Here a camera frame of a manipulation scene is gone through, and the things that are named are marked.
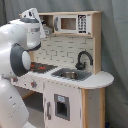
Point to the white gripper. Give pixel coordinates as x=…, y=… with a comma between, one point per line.
x=32, y=16

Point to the white microwave door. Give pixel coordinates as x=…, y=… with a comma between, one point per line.
x=73, y=24

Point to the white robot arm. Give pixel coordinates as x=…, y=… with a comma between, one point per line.
x=17, y=38

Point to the wooden toy kitchen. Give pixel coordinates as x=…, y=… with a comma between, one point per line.
x=61, y=50

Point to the grey range hood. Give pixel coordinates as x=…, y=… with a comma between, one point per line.
x=47, y=29

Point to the black stovetop red burners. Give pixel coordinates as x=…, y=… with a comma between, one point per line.
x=41, y=68

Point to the right red stove knob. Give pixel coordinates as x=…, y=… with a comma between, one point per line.
x=33, y=84

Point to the black toy faucet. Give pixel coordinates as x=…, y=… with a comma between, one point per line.
x=84, y=57

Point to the grey toy sink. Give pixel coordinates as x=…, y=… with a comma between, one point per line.
x=72, y=74

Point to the white fridge door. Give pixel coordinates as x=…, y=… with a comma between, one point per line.
x=62, y=106

